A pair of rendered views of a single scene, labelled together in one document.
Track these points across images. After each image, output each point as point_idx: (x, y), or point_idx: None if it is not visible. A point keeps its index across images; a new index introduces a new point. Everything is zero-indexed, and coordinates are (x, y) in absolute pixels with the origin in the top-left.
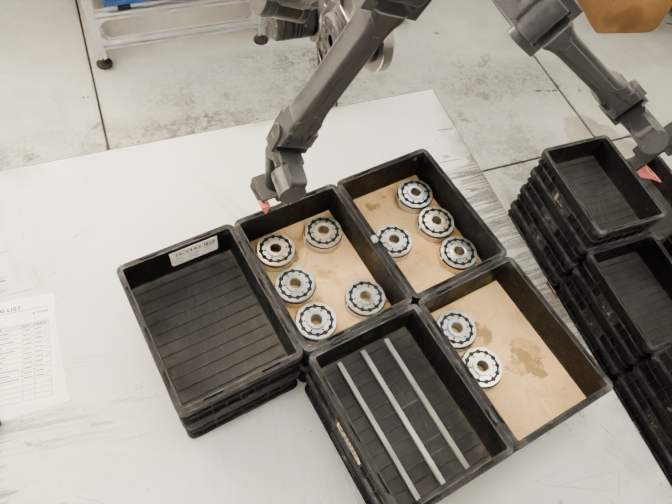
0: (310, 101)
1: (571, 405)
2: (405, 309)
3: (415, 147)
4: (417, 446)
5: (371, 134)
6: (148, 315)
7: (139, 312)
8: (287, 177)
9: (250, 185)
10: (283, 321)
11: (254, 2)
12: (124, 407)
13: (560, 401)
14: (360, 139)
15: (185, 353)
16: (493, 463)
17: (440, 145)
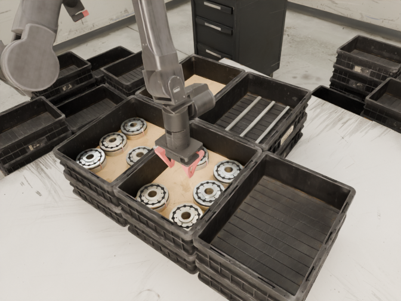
0: (166, 24)
1: (201, 77)
2: (200, 120)
3: (15, 205)
4: (264, 114)
5: (2, 240)
6: (298, 283)
7: (317, 255)
8: (201, 90)
9: (188, 164)
10: (251, 168)
11: (37, 80)
12: (357, 291)
13: (202, 80)
14: (11, 246)
15: (304, 238)
16: (259, 75)
17: (9, 190)
